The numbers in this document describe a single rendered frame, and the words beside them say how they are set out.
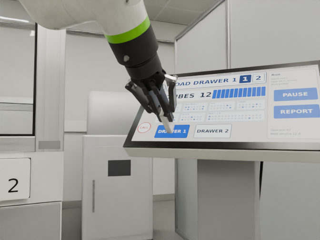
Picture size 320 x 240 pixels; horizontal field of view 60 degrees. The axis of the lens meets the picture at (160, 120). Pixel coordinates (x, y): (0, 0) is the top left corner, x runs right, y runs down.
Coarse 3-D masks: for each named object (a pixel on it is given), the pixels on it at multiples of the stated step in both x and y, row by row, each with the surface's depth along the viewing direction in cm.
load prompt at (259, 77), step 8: (256, 72) 80; (264, 72) 79; (184, 80) 88; (192, 80) 87; (200, 80) 86; (208, 80) 85; (216, 80) 83; (224, 80) 82; (232, 80) 81; (240, 80) 80; (248, 80) 79; (256, 80) 78; (264, 80) 77; (176, 88) 87; (184, 88) 86; (192, 88) 84
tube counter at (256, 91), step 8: (232, 88) 79; (240, 88) 78; (248, 88) 77; (256, 88) 76; (264, 88) 75; (200, 96) 81; (208, 96) 80; (216, 96) 79; (224, 96) 78; (232, 96) 76; (240, 96) 76; (248, 96) 75; (256, 96) 74; (264, 96) 73
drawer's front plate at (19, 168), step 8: (0, 160) 74; (8, 160) 75; (16, 160) 76; (24, 160) 77; (0, 168) 74; (8, 168) 75; (16, 168) 76; (24, 168) 77; (0, 176) 74; (8, 176) 75; (16, 176) 76; (24, 176) 77; (0, 184) 74; (8, 184) 75; (24, 184) 76; (0, 192) 74; (16, 192) 76; (24, 192) 76; (0, 200) 74
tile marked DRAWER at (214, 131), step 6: (198, 126) 73; (204, 126) 72; (210, 126) 71; (216, 126) 71; (222, 126) 70; (228, 126) 70; (198, 132) 71; (204, 132) 71; (210, 132) 70; (216, 132) 69; (222, 132) 69; (228, 132) 68; (204, 138) 69; (210, 138) 69; (216, 138) 68; (222, 138) 67; (228, 138) 67
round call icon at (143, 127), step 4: (140, 124) 81; (144, 124) 80; (148, 124) 79; (140, 128) 79; (144, 128) 79; (148, 128) 78; (136, 132) 79; (140, 132) 78; (144, 132) 78; (148, 132) 77
